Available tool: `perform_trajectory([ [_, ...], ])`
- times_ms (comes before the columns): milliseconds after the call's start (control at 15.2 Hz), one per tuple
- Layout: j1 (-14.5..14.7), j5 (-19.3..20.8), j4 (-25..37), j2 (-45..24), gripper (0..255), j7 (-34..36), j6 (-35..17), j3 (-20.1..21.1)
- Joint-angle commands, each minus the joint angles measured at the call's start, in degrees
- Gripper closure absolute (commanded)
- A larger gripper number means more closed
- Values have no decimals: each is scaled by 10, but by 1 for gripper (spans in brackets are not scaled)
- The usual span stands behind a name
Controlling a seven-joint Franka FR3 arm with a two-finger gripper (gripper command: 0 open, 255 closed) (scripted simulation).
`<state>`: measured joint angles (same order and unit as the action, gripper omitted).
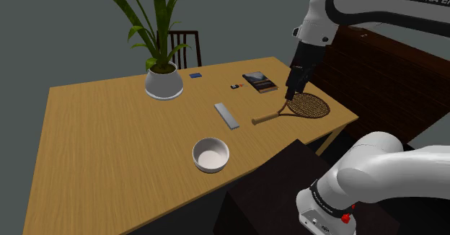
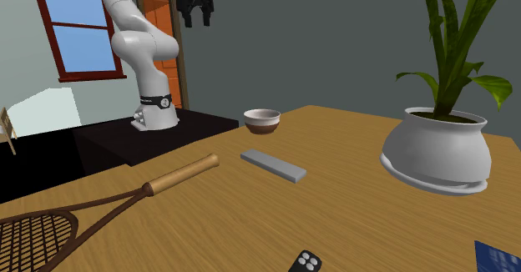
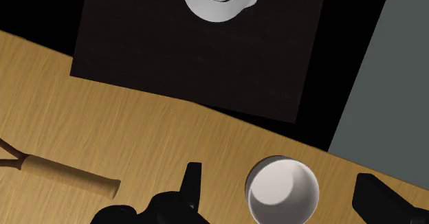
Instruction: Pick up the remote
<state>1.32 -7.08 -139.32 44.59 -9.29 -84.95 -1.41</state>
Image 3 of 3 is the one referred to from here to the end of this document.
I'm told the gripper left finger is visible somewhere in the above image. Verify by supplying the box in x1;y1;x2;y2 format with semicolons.
89;161;211;224

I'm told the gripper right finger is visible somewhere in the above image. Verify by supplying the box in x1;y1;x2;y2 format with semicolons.
351;172;429;224

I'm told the white cup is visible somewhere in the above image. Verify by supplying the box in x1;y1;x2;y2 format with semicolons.
244;155;320;224

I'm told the dark robot stand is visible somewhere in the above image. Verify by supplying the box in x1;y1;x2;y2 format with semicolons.
69;0;329;124

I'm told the wooden handled kitchen tool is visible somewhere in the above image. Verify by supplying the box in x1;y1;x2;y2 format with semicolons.
0;137;122;200

